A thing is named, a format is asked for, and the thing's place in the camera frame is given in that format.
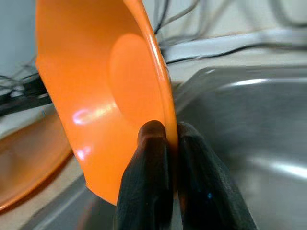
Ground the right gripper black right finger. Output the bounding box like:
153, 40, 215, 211
176, 122, 259, 230

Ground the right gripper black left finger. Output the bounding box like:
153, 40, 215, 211
116, 119, 175, 230

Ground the orange plastic plate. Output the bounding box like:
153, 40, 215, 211
0, 112, 73, 212

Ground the orange plastic bowl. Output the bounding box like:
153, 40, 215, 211
35, 0, 179, 207

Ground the stainless steel sink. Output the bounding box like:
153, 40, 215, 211
23, 64, 307, 230

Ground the long black cable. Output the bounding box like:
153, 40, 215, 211
165, 42, 307, 65

